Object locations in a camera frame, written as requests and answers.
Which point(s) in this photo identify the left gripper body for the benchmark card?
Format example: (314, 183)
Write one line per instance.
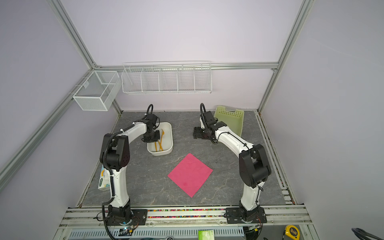
(152, 136)

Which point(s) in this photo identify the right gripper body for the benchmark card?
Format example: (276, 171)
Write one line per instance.
(201, 133)

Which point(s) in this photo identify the orange plastic fork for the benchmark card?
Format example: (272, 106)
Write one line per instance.
(161, 141)

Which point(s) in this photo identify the pink paper napkin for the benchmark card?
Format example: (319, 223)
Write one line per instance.
(190, 174)

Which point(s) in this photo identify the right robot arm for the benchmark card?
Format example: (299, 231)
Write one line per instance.
(254, 167)

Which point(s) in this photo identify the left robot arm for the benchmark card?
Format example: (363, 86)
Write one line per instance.
(115, 156)

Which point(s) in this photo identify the white plastic tub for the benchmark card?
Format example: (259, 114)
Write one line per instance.
(167, 141)

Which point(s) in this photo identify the green plastic basket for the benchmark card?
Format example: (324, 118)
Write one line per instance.
(234, 120)

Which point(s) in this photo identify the tissue pack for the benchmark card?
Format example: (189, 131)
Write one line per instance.
(104, 181)

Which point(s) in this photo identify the white mesh box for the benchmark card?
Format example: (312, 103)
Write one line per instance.
(98, 91)

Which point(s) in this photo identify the green box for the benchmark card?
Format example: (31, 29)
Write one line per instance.
(206, 235)

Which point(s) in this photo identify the yellow tape measure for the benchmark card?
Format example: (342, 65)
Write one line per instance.
(291, 233)

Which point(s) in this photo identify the white wire shelf basket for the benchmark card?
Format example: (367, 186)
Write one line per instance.
(167, 77)

